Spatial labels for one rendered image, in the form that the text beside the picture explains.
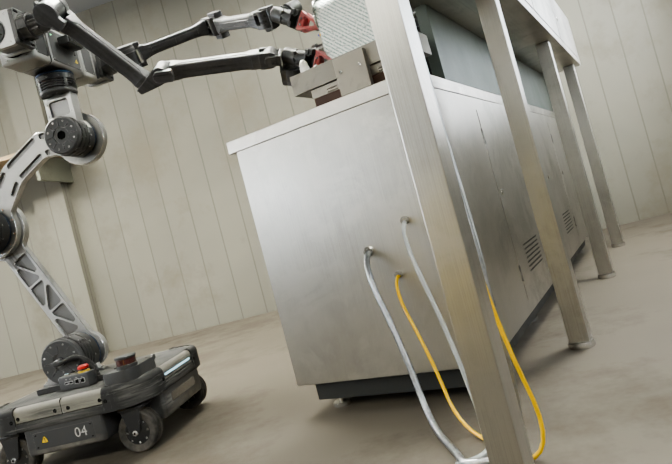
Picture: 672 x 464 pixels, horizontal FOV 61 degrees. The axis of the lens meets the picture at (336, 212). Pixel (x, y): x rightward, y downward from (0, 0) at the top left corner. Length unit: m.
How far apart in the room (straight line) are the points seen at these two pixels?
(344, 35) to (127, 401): 1.38
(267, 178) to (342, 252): 0.33
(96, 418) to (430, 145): 1.50
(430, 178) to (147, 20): 4.71
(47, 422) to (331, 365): 0.97
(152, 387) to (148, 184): 3.40
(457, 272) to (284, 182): 0.87
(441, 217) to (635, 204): 4.09
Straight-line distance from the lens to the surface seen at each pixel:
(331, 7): 2.00
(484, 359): 1.02
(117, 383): 2.06
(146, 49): 2.56
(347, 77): 1.68
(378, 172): 1.59
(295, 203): 1.73
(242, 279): 5.01
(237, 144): 1.84
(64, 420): 2.17
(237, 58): 2.04
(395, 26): 1.03
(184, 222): 5.15
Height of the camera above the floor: 0.55
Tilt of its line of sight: 2 degrees up
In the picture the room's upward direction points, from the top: 15 degrees counter-clockwise
